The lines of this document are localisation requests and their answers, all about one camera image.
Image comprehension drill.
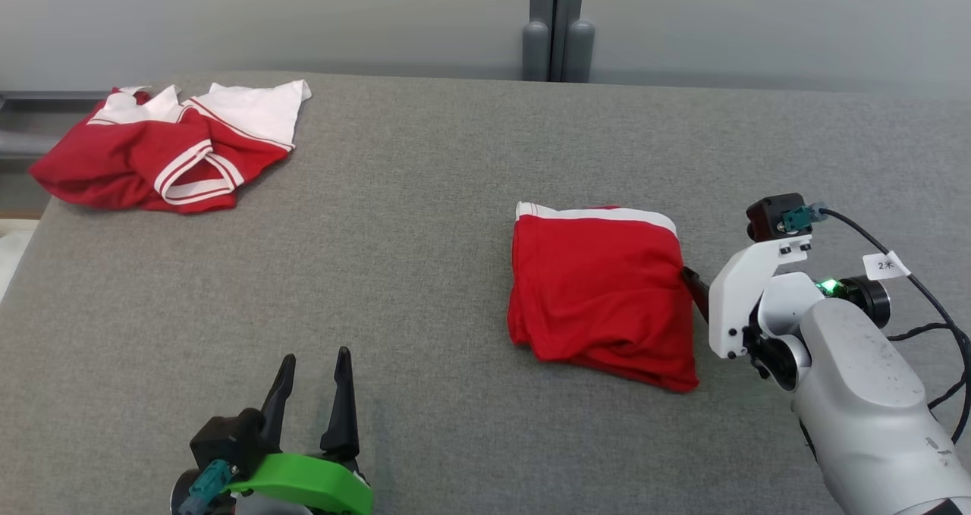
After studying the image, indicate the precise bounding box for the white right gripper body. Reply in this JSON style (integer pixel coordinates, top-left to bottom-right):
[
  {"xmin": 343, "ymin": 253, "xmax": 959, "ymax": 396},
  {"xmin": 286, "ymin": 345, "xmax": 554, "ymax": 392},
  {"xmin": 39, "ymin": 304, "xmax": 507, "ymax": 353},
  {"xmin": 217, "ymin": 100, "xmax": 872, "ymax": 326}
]
[{"xmin": 709, "ymin": 235, "xmax": 813, "ymax": 361}]

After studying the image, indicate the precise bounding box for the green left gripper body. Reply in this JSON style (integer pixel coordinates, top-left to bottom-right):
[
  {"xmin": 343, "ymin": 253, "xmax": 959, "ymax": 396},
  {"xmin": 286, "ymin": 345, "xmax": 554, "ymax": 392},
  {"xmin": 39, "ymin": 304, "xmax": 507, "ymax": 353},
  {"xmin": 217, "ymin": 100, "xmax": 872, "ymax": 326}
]
[{"xmin": 228, "ymin": 442, "xmax": 375, "ymax": 515}]

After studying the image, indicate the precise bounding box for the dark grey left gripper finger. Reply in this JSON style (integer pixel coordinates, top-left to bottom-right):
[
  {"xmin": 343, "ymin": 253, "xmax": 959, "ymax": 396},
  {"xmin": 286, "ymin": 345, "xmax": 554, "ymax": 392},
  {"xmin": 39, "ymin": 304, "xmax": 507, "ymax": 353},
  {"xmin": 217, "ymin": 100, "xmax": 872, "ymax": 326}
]
[
  {"xmin": 319, "ymin": 346, "xmax": 360, "ymax": 460},
  {"xmin": 260, "ymin": 353, "xmax": 297, "ymax": 444}
]

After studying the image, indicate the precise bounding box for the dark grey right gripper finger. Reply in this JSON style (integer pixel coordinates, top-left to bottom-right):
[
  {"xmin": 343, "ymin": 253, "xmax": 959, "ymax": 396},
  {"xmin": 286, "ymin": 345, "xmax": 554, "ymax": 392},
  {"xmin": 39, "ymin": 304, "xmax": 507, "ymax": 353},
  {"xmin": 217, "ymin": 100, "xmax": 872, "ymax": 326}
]
[{"xmin": 680, "ymin": 266, "xmax": 711, "ymax": 323}]

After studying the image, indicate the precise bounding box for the red garment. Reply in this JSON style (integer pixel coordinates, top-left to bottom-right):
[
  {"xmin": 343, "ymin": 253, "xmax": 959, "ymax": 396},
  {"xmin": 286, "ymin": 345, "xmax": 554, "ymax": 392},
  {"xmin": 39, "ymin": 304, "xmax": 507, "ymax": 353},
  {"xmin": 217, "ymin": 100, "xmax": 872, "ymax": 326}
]
[{"xmin": 507, "ymin": 201, "xmax": 701, "ymax": 393}]

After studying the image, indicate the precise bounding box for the red and white jersey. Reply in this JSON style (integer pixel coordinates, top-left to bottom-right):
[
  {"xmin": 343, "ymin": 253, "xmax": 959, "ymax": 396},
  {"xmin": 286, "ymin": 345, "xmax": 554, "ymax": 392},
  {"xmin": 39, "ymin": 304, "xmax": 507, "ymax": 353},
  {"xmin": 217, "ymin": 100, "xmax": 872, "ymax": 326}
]
[{"xmin": 29, "ymin": 80, "xmax": 313, "ymax": 215}]

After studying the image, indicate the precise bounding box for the teal left camera connector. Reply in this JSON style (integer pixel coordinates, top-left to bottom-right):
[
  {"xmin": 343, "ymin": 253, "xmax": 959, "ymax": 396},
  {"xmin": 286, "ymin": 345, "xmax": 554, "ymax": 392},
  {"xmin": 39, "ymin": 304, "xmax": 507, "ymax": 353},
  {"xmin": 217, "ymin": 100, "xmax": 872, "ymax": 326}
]
[{"xmin": 178, "ymin": 460, "xmax": 233, "ymax": 515}]

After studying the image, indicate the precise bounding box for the teal camera connector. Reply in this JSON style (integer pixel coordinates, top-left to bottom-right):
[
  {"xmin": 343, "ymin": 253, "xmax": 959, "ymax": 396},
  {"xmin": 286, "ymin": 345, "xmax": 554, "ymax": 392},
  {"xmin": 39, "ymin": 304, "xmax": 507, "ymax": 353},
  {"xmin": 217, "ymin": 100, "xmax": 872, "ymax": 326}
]
[
  {"xmin": 781, "ymin": 204, "xmax": 828, "ymax": 234},
  {"xmin": 178, "ymin": 460, "xmax": 233, "ymax": 515}
]

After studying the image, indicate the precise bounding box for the teal right camera connector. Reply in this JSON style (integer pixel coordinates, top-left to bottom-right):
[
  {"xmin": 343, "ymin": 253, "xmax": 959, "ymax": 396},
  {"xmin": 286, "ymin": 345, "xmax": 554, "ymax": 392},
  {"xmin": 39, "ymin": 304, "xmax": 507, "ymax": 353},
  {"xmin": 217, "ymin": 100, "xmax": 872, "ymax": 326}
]
[{"xmin": 781, "ymin": 204, "xmax": 828, "ymax": 234}]

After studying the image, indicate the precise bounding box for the thin black right camera cable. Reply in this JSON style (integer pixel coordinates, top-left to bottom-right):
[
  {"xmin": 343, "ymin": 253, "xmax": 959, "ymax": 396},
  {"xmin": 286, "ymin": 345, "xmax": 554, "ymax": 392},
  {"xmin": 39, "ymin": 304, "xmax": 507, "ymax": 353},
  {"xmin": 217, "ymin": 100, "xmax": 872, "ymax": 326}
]
[{"xmin": 815, "ymin": 207, "xmax": 971, "ymax": 444}]

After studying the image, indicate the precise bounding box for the white cable label tag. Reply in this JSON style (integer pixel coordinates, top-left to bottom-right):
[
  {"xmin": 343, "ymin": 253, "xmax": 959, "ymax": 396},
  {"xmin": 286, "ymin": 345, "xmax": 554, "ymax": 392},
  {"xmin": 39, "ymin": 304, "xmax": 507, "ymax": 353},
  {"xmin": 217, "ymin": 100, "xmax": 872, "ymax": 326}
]
[{"xmin": 863, "ymin": 250, "xmax": 912, "ymax": 281}]

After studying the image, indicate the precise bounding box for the grey cylinder post foot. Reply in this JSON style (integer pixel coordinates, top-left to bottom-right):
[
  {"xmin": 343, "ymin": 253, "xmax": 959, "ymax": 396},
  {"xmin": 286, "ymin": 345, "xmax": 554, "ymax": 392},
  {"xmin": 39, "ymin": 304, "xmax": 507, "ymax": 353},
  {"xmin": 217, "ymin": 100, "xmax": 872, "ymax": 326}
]
[
  {"xmin": 565, "ymin": 19, "xmax": 596, "ymax": 84},
  {"xmin": 522, "ymin": 19, "xmax": 550, "ymax": 83}
]

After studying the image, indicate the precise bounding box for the grey metal floor rail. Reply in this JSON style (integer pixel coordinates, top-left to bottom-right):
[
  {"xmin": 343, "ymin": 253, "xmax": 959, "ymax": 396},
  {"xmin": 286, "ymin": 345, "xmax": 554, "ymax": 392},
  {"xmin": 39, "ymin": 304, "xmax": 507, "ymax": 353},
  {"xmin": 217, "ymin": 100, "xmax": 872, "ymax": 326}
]
[{"xmin": 0, "ymin": 90, "xmax": 112, "ymax": 160}]

